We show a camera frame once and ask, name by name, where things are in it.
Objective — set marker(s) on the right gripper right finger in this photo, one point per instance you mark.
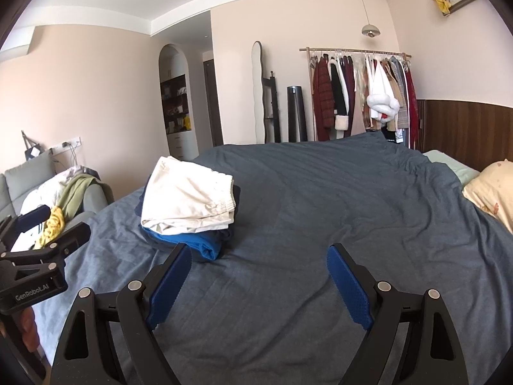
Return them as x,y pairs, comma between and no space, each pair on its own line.
431,354

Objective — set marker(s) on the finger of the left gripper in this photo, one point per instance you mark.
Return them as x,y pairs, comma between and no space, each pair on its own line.
24,218
48,259

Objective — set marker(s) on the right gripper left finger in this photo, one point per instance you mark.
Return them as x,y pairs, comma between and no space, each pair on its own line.
86,353

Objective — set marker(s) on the cream white pants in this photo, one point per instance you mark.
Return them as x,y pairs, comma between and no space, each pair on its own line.
172,166

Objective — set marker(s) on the person's left hand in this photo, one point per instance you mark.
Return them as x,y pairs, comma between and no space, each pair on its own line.
29,329

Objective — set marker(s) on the yellow garment on sofa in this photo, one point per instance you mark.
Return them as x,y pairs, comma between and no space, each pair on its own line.
52,228

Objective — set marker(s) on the grey sofa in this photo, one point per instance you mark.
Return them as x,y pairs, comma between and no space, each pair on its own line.
18,182

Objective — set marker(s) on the white cloth on sofa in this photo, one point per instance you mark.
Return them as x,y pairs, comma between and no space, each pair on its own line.
47,194

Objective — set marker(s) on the green garment on sofa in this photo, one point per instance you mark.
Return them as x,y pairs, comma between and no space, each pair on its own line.
84,193

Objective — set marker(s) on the bright blue folded pants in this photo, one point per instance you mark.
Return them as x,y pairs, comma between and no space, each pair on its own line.
164,242

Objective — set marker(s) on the blue-grey duvet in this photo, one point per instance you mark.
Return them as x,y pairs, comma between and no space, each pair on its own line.
267,311

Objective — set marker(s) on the patterned cream pillow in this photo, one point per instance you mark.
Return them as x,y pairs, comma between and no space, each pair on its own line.
492,191

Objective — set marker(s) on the pale green bed sheet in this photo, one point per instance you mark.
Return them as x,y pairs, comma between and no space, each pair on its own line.
464,173

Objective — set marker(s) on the arched built-in shelf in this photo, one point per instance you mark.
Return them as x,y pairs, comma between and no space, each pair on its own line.
181,139

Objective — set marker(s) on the wooden headboard panel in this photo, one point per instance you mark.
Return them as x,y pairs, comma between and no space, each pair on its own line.
475,134

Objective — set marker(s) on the black tower fan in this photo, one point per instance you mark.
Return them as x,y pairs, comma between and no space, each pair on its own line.
296,115

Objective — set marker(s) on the dark brown door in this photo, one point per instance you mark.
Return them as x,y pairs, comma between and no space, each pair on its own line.
212,100

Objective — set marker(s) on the clothes rack with garments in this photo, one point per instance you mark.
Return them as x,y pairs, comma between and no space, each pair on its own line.
356,91

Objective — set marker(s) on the black ladder shelf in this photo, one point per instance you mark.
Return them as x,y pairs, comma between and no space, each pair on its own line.
272,128

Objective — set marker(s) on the wavy standing mirror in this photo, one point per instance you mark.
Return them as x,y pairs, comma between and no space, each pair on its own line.
258,91

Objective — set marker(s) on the pendant ceiling lamp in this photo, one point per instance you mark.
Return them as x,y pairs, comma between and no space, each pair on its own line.
369,29

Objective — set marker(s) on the wall power outlet strip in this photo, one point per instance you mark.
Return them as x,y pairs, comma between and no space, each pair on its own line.
68,145

